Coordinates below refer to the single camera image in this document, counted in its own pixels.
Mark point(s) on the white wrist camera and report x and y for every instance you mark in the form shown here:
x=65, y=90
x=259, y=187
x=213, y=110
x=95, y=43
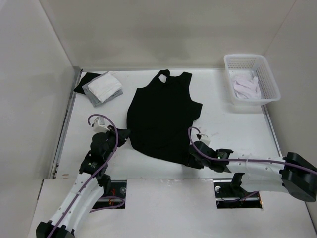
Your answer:
x=203, y=138
x=99, y=125

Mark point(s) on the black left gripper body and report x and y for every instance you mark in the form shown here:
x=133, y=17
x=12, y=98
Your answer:
x=112, y=138

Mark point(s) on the white plastic basket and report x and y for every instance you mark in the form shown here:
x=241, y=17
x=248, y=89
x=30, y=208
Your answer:
x=253, y=65

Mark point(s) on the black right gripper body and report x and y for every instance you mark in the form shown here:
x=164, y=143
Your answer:
x=194, y=162

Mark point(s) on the folded black tank top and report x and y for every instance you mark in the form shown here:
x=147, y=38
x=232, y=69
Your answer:
x=88, y=77

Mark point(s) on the white tank top in basket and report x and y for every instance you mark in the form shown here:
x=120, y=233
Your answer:
x=246, y=86

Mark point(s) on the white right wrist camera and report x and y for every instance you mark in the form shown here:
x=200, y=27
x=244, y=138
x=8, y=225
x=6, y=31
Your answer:
x=203, y=138

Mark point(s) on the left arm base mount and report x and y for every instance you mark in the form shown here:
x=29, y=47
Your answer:
x=114, y=193

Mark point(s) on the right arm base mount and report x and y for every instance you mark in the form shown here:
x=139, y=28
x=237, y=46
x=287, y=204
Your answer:
x=230, y=195

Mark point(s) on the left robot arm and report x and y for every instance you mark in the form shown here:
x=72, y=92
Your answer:
x=91, y=183

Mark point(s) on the folded grey tank top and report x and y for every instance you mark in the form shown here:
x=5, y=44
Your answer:
x=95, y=102

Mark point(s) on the black tank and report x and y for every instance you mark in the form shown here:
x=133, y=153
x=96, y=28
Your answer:
x=159, y=117
x=88, y=77

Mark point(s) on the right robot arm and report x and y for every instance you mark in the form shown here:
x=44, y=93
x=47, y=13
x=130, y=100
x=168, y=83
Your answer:
x=290, y=174

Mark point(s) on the folded white tank top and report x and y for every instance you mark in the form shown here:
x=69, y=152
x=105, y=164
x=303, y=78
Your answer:
x=104, y=87

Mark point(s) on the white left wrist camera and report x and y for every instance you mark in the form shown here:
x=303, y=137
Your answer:
x=99, y=125

